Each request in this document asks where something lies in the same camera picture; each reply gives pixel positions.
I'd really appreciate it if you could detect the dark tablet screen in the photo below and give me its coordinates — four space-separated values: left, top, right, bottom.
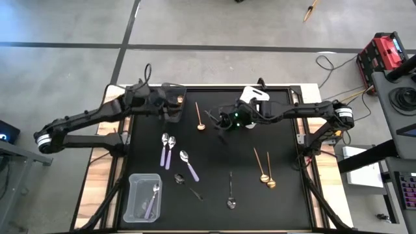
396 122 416 138

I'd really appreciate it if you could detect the black pole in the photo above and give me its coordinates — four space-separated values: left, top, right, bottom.
385 54 416 83

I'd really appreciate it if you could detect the dark cart beam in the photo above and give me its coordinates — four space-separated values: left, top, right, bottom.
337 138 400 174

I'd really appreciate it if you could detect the clear plastic bin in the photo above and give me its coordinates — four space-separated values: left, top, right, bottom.
122 172 163 224

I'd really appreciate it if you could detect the yellow floor cable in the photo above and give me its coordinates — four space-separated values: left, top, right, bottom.
340 84 374 104

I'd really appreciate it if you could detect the gray translucent bin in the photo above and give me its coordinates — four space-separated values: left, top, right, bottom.
161 83 189 124

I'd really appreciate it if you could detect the yellow-handled brush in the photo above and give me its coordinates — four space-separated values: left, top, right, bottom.
303 0 319 23

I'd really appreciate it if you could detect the purple-handled spoon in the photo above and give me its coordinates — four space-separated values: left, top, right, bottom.
164 135 177 171
143 183 161 220
159 132 170 168
179 149 200 183

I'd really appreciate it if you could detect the white box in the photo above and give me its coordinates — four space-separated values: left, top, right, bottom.
342 146 385 189

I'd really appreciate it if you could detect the colorful keyboard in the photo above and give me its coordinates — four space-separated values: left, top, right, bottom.
398 171 416 211

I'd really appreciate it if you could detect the black table mat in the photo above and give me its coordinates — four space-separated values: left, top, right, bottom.
119 88 313 230

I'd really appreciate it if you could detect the white plastic bin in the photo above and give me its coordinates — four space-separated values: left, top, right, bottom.
239 85 271 130

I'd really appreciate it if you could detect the black floor cable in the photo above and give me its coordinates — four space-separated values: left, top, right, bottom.
315 54 358 89

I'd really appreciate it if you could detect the black device with blue light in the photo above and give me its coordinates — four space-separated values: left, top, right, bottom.
0 119 21 146

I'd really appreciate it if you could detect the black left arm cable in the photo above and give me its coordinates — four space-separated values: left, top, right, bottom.
138 62 153 87

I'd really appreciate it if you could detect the black spoon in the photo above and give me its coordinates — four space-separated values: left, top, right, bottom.
204 110 228 146

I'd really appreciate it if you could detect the black coiled cable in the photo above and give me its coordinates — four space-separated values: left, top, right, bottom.
388 86 416 117

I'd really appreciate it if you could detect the large silver spoon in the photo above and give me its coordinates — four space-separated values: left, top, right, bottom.
174 173 205 202

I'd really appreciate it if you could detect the red black tool case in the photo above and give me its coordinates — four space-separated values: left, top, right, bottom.
356 31 410 96

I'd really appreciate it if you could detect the gray equipment cart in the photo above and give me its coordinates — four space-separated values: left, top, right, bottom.
371 70 416 161

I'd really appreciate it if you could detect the gray side table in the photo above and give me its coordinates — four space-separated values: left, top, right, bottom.
0 139 54 228

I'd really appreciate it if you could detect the slim silver spoon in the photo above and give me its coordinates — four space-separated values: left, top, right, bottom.
226 171 237 210

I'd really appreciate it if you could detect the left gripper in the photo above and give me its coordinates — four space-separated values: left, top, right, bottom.
151 86 185 122

